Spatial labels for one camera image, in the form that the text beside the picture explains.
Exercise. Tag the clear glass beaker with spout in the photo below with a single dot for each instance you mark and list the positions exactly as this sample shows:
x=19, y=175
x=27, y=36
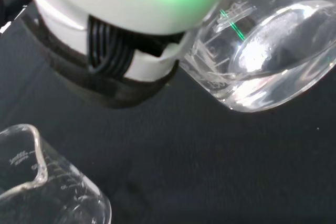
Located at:
x=39, y=182

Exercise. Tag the black bench cloth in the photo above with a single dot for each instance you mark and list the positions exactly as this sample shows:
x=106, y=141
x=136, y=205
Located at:
x=199, y=161

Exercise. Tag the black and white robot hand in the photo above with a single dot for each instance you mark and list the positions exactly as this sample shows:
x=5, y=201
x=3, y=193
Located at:
x=126, y=6

